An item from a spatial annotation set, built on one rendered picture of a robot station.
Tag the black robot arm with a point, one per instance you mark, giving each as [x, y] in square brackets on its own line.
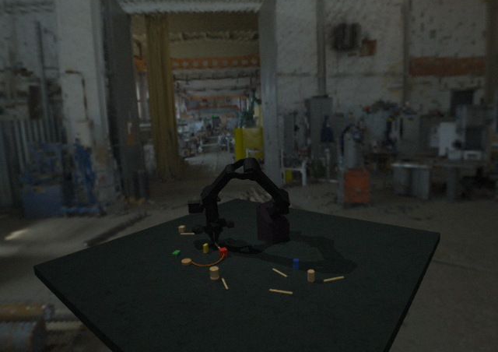
[252, 171]

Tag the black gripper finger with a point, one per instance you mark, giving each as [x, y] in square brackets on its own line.
[211, 237]
[216, 235]

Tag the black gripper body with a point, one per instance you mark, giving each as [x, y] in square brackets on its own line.
[199, 229]

